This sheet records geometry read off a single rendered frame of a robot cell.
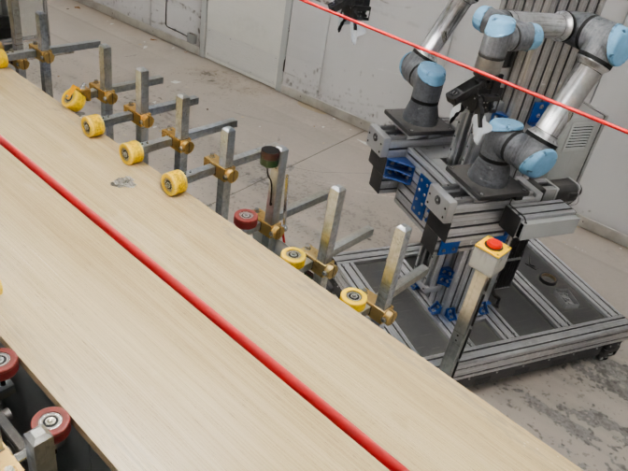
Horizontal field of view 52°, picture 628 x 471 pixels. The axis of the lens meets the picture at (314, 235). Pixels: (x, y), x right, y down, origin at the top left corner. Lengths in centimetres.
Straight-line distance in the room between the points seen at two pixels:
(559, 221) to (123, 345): 160
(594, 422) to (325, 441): 190
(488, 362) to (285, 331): 135
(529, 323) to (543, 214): 85
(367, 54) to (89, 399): 386
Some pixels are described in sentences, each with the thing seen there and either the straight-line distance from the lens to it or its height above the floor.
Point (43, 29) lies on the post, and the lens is 321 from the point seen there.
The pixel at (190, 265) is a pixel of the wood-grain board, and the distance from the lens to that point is 193.
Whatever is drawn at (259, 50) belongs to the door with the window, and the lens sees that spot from 564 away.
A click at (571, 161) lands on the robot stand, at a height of 103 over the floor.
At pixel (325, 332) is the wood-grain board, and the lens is 176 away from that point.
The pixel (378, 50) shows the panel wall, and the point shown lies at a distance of 493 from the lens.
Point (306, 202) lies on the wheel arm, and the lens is 237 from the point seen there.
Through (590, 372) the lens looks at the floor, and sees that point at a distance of 346.
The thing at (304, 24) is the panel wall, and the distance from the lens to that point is 529.
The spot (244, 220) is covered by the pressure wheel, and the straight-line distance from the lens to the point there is 213.
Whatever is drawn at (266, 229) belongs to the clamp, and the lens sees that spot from 220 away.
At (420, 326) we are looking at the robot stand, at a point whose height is 21.
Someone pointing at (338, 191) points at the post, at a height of 113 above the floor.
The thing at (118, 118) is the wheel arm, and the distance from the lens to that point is 264.
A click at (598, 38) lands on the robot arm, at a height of 160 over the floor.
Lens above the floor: 208
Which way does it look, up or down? 34 degrees down
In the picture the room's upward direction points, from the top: 10 degrees clockwise
